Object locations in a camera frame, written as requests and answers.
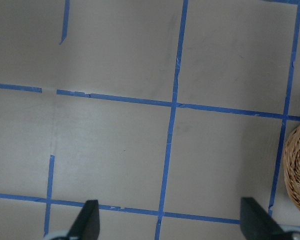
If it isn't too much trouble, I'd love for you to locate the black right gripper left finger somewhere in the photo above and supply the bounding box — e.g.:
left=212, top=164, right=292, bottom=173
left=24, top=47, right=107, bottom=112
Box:
left=66, top=200, right=101, bottom=240

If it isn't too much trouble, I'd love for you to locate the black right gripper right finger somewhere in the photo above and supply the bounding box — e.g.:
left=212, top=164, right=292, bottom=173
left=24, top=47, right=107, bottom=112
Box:
left=240, top=197, right=290, bottom=240

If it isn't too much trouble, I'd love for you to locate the woven wicker basket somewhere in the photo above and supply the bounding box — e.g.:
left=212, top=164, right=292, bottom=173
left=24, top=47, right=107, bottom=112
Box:
left=282, top=125, right=300, bottom=211

